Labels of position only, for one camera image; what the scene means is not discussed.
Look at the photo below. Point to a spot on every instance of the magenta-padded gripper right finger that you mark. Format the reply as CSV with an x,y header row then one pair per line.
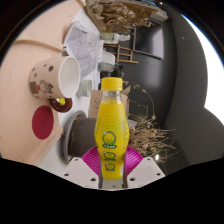
x,y
136,166

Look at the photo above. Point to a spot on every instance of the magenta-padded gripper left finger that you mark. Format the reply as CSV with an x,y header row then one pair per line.
x,y
87,166

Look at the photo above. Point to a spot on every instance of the yellow drink bottle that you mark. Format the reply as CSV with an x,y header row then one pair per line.
x,y
111,133

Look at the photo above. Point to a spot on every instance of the dried plant in grey pot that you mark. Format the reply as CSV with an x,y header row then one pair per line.
x,y
83,136

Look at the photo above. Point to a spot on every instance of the grey plant saucer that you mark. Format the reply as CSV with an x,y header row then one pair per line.
x,y
65,136

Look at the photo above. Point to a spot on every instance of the flat round red coaster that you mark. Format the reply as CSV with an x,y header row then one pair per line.
x,y
42,122

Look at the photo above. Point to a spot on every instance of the cardboard box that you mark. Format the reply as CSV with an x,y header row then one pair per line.
x,y
95,103

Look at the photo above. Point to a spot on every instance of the small round grey tin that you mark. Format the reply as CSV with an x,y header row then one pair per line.
x,y
85,88

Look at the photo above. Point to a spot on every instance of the light wooden board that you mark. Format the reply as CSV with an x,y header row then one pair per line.
x,y
43,23
16,110

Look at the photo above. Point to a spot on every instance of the cream dotted mug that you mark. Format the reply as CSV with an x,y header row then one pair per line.
x,y
46,80

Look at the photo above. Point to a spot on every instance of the wooden easel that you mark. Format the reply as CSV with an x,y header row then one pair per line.
x,y
130,61

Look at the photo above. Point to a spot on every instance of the white chair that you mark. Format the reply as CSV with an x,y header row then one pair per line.
x,y
106,60

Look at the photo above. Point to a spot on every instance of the long ceiling light strip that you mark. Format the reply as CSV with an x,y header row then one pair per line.
x,y
215,83

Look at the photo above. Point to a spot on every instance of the black wall screen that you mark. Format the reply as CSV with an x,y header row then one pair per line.
x,y
150,40

